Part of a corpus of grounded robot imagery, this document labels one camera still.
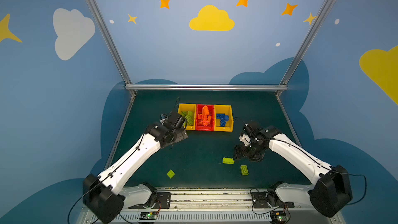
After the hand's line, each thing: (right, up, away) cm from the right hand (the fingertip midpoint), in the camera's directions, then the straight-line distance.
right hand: (242, 157), depth 79 cm
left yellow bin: (-29, +26, +25) cm, 46 cm away
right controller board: (+15, -26, -7) cm, 31 cm away
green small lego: (-33, +21, +28) cm, 49 cm away
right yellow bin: (-3, +24, +27) cm, 36 cm away
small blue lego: (-7, +15, +23) cm, 28 cm away
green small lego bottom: (-38, -10, +3) cm, 39 cm away
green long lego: (-29, +18, +23) cm, 41 cm away
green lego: (-6, -4, +7) cm, 10 cm away
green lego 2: (+3, -9, +5) cm, 11 cm away
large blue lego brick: (-6, +20, +26) cm, 33 cm away
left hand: (-33, +10, -1) cm, 34 cm away
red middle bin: (-22, +14, +20) cm, 33 cm away
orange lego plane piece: (-18, +18, +22) cm, 34 cm away
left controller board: (-46, -25, -8) cm, 53 cm away
